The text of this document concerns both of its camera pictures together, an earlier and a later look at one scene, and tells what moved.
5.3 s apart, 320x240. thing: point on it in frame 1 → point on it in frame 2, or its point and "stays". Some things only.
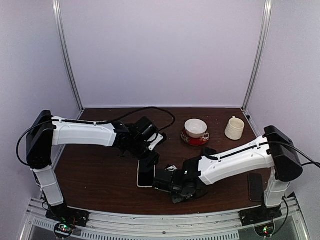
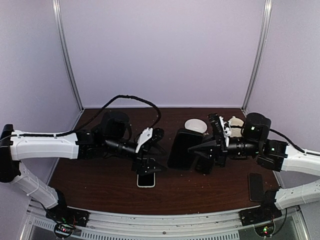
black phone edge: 255,186 stays
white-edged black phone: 146,173 stays
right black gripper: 176,199 → 211,148
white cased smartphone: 146,174 stays
